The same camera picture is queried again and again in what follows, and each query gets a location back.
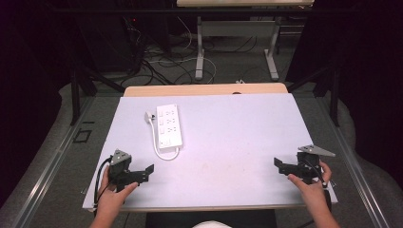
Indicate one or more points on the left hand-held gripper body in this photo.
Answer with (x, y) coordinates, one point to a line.
(122, 172)

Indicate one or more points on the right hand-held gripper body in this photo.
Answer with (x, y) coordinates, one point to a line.
(309, 164)

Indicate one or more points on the person's right hand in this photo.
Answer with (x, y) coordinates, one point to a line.
(312, 190)

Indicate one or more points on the person's left hand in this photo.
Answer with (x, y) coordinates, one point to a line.
(112, 196)

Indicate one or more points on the white power strip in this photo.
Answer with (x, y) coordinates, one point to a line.
(169, 126)

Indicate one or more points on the white power plug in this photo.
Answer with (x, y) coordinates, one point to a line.
(149, 116)

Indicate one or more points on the white table mat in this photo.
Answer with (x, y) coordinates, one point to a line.
(221, 152)

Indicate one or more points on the black metal stand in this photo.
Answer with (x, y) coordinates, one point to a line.
(329, 85)
(79, 85)

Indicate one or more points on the person's white clothing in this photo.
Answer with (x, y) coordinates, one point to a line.
(211, 224)

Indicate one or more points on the wooden table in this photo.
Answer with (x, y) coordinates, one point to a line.
(202, 89)

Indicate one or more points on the black equipment cabinet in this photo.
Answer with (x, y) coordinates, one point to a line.
(107, 41)

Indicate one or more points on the desk with grey legs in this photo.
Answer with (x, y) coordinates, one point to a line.
(237, 28)

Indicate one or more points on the aluminium floor rail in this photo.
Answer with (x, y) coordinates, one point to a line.
(355, 164)
(47, 171)

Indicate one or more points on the black floor socket frame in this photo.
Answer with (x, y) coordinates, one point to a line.
(82, 136)

